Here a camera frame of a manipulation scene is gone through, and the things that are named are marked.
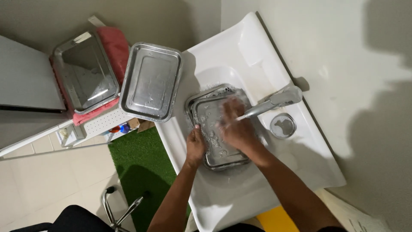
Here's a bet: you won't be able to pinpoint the clean rectangular steel tray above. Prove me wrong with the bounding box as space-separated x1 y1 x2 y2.
119 42 183 123

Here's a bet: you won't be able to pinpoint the person's left hand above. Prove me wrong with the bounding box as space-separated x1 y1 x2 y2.
186 124 206 169

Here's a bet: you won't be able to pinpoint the yellow object under sink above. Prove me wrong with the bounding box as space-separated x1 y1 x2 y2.
256 206 300 232

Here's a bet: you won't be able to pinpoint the white perforated rack shelf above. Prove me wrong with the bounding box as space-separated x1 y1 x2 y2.
0 106 136 158

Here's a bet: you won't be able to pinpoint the grey appliance top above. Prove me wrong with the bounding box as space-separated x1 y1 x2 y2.
0 35 67 114

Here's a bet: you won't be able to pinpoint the pink towel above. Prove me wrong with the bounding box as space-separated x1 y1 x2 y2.
49 26 130 126

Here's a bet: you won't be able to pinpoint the shiny steel tray with handle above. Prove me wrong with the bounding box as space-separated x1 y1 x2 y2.
53 30 120 115

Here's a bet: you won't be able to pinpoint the chrome chair base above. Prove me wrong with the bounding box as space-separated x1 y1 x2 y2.
101 186 150 232

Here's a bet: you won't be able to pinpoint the cardboard box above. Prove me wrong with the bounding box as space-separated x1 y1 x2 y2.
127 117 156 134

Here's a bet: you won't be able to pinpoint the green artificial grass mat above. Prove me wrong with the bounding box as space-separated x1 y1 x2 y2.
108 126 192 232

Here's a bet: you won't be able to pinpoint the small colourful bottles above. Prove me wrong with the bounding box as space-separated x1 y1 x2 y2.
109 124 130 134

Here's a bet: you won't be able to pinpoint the white ceramic sink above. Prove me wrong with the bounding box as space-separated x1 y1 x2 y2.
154 12 347 232

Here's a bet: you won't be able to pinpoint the small round steel dish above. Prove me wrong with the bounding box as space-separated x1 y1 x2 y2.
270 113 297 140

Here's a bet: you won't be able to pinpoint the chrome faucet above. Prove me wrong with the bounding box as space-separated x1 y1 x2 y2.
236 85 303 122

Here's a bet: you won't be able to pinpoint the steel tray under soapy tray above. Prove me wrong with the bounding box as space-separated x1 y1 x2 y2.
185 84 255 171

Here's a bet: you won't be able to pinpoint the person's right hand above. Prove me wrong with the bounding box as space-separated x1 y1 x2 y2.
215 97 260 155

